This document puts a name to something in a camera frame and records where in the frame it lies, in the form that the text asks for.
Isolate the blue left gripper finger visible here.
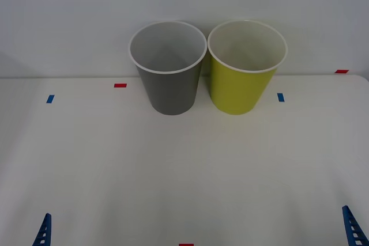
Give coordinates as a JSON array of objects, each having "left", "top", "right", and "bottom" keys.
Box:
[{"left": 31, "top": 213, "right": 52, "bottom": 246}]

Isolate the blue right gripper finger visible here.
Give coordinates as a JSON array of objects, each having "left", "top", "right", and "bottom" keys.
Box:
[{"left": 341, "top": 205, "right": 369, "bottom": 246}]

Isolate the yellow-green plastic waste bin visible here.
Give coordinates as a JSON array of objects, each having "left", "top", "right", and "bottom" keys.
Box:
[{"left": 207, "top": 19, "right": 289, "bottom": 115}]

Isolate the grey plastic waste bin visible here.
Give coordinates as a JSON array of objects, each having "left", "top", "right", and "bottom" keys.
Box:
[{"left": 128, "top": 20, "right": 208, "bottom": 116}]

